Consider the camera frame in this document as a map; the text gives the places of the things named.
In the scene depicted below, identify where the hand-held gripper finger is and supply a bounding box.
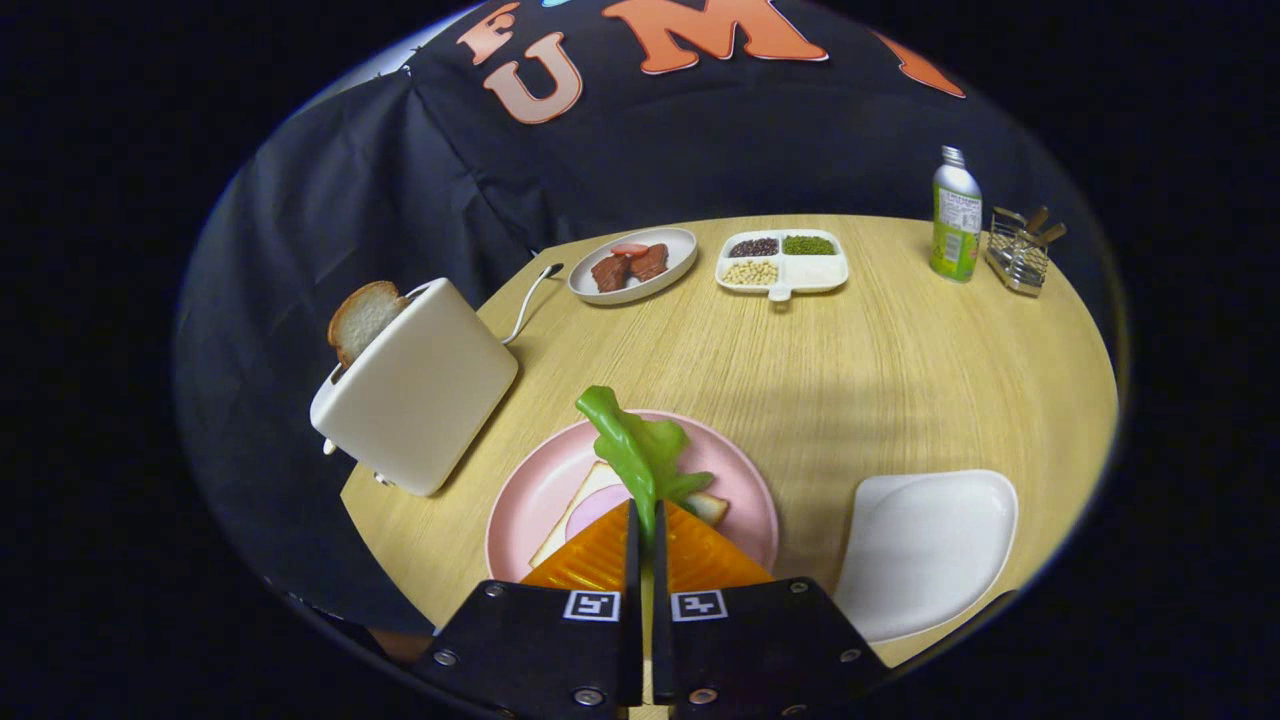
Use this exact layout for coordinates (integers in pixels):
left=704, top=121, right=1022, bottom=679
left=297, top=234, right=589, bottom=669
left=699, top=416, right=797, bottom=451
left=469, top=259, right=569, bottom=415
left=650, top=500, right=891, bottom=720
left=410, top=498, right=644, bottom=720

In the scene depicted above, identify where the green lettuce leaf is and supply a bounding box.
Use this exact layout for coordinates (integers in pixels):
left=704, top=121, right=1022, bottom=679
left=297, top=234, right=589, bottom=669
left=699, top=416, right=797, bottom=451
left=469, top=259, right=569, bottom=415
left=575, top=385, right=716, bottom=546

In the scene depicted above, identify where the toasted bread slice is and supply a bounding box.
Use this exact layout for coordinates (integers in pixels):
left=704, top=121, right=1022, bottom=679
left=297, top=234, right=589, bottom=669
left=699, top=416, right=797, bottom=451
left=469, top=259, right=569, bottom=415
left=327, top=280, right=411, bottom=369

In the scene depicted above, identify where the pink ham slice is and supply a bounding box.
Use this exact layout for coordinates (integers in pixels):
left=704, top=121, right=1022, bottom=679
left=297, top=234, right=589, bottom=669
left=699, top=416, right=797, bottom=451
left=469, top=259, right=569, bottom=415
left=565, top=483, right=633, bottom=541

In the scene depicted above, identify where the white sandwich bread slice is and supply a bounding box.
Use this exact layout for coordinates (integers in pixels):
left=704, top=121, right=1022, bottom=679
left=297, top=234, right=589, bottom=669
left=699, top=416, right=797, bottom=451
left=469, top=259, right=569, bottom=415
left=528, top=460, right=730, bottom=569

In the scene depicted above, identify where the pink round plate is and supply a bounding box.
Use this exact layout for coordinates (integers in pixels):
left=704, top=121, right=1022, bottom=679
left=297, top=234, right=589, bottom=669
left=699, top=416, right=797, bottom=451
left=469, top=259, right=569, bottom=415
left=485, top=408, right=781, bottom=584

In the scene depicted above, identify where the white curved plate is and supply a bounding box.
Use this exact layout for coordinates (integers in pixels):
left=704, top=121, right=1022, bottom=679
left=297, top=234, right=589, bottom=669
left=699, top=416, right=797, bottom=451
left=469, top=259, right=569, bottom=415
left=832, top=469, right=1020, bottom=645

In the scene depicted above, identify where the white toaster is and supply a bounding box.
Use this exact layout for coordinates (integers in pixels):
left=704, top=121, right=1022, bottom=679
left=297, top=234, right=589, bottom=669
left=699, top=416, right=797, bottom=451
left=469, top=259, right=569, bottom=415
left=309, top=277, right=521, bottom=498

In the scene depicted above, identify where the grey oval plate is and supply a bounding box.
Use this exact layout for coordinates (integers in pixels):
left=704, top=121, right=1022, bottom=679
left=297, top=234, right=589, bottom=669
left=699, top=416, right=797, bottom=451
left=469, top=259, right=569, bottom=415
left=567, top=227, right=699, bottom=306

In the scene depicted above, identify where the white divided dish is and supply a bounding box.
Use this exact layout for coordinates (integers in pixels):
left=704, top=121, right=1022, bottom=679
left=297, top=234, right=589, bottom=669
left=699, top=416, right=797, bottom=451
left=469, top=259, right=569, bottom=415
left=714, top=229, right=850, bottom=302

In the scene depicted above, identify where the green label metal bottle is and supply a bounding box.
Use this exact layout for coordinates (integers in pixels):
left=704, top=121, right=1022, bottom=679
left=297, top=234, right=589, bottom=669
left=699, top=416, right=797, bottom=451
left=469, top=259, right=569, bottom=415
left=930, top=145, right=984, bottom=284

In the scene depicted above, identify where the black backdrop cloth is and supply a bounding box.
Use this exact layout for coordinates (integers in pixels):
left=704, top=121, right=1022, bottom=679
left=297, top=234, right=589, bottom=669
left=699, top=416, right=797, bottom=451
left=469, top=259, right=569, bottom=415
left=172, top=0, right=1061, bottom=636

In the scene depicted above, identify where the white toaster cable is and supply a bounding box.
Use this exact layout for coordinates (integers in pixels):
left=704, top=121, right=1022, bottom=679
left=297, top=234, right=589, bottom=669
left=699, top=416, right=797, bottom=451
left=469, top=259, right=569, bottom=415
left=500, top=262, right=566, bottom=347

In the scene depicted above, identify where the metal wire cutlery rack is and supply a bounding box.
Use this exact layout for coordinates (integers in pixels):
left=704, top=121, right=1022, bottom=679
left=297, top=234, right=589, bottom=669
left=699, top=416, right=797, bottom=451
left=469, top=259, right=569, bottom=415
left=985, top=205, right=1068, bottom=298

